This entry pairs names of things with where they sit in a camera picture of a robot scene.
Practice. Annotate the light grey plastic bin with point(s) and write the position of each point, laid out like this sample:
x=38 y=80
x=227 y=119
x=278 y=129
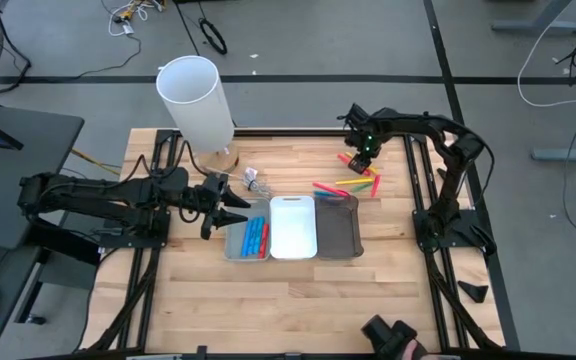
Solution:
x=233 y=250

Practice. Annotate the crumpled clear plastic wrapper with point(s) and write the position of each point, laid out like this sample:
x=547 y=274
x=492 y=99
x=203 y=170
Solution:
x=260 y=189

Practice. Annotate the black spare gripper finger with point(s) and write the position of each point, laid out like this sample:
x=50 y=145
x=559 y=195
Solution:
x=475 y=292

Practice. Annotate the grey desk foot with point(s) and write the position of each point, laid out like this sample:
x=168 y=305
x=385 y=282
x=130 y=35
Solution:
x=568 y=155
x=533 y=26

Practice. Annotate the teal marker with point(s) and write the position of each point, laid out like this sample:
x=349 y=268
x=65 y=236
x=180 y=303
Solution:
x=323 y=194

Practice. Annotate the white lamp with wooden base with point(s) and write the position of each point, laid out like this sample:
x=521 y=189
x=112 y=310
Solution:
x=193 y=100

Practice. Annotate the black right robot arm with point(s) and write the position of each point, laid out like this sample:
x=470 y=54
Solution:
x=418 y=120

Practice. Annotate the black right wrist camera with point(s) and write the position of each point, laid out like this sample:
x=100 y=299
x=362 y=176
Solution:
x=354 y=117

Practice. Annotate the white paper tag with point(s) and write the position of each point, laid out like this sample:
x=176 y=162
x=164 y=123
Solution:
x=251 y=174

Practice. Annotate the black side desk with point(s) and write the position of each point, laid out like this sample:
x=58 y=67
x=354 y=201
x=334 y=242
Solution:
x=13 y=270

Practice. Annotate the dark translucent plastic bin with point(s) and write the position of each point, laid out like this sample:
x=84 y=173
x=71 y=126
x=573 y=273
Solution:
x=339 y=230

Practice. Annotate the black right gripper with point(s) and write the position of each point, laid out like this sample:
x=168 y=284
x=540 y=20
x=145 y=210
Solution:
x=368 y=142

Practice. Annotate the person's hand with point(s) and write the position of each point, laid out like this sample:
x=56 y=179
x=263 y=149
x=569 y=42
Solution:
x=415 y=353

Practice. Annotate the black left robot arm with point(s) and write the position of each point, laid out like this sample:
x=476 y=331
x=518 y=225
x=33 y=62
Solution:
x=93 y=192

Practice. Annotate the white plastic bin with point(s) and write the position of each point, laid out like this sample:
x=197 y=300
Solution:
x=293 y=230

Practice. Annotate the green marker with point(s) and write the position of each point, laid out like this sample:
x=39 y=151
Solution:
x=363 y=187

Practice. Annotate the pink marker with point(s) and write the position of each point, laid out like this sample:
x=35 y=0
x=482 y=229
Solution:
x=375 y=186
x=329 y=189
x=342 y=158

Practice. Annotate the red marker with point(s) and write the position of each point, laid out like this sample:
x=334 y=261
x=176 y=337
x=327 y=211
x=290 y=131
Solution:
x=264 y=242

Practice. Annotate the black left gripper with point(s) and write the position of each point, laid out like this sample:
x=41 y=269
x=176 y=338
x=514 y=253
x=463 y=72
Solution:
x=208 y=200

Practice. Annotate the yellow marker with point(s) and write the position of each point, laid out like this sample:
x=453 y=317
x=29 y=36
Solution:
x=374 y=169
x=355 y=181

